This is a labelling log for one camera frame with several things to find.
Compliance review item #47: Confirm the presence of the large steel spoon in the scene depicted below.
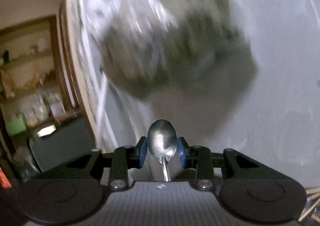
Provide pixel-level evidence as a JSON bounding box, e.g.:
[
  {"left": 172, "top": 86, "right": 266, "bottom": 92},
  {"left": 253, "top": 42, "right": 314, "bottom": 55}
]
[{"left": 147, "top": 119, "right": 177, "bottom": 182}]

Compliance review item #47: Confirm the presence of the wooden chopstick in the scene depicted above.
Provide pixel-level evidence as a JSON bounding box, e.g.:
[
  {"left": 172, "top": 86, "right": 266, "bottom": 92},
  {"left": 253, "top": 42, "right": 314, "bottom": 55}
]
[{"left": 298, "top": 187, "right": 319, "bottom": 225}]

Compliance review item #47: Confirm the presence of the wooden shelf unit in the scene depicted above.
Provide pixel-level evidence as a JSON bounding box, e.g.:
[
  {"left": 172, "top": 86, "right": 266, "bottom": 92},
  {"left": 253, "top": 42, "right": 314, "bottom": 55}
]
[{"left": 1, "top": 15, "right": 80, "bottom": 137}]

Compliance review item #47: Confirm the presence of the plastic bag of dried leaves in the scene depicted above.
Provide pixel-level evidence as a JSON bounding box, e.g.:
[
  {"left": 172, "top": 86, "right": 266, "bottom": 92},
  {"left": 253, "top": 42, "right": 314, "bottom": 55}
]
[{"left": 97, "top": 0, "right": 257, "bottom": 99}]

